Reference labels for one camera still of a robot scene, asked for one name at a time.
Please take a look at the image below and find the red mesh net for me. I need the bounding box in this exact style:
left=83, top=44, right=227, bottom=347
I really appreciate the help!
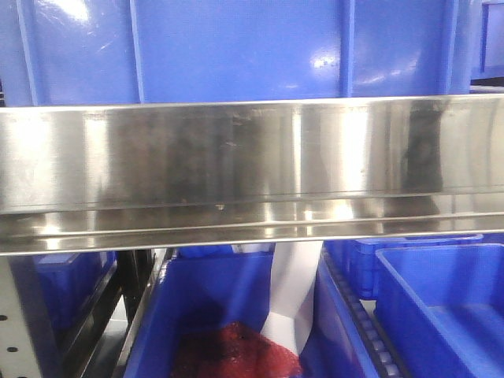
left=170, top=322, right=303, bottom=377

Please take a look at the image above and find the blue lower right bin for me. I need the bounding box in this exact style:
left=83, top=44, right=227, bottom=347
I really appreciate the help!
left=324, top=234, right=503, bottom=377

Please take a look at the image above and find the stainless steel shelf rail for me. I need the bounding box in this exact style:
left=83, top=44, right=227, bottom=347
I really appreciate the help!
left=1, top=94, right=503, bottom=255

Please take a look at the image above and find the blue lower left bin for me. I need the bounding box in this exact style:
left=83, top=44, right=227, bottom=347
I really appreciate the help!
left=34, top=250, right=118, bottom=335

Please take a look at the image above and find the blue bin with red net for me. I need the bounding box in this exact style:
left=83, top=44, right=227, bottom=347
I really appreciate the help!
left=124, top=252, right=375, bottom=377

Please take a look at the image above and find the white perforated shelf post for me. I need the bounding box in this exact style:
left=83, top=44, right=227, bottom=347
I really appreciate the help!
left=1, top=256, right=63, bottom=377

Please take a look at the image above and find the roller conveyor track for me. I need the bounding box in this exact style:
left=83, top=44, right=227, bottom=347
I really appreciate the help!
left=322, top=249, right=406, bottom=377

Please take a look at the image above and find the large blue upper bin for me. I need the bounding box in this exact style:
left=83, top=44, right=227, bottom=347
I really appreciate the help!
left=1, top=1, right=480, bottom=106

